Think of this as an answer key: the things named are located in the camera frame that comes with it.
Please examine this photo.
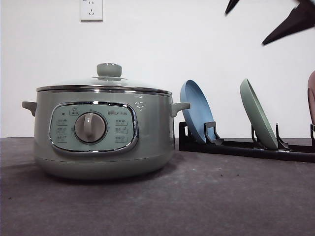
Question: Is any black plate rack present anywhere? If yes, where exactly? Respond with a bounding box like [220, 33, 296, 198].
[179, 121, 315, 162]

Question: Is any pink plate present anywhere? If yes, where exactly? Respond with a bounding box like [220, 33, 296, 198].
[307, 70, 315, 124]

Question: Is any blue plate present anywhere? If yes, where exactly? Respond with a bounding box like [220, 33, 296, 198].
[180, 80, 216, 142]

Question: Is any green electric steamer pot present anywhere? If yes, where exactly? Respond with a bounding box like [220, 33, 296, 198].
[22, 90, 190, 180]

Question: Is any glass lid with green knob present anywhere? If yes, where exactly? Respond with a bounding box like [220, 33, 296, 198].
[36, 63, 172, 94]

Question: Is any white wall socket left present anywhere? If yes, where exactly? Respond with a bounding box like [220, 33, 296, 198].
[80, 0, 103, 22]

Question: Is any green plate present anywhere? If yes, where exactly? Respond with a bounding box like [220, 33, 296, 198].
[240, 79, 278, 150]

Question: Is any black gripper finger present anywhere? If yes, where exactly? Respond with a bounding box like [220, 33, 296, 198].
[224, 0, 239, 16]
[262, 0, 315, 45]

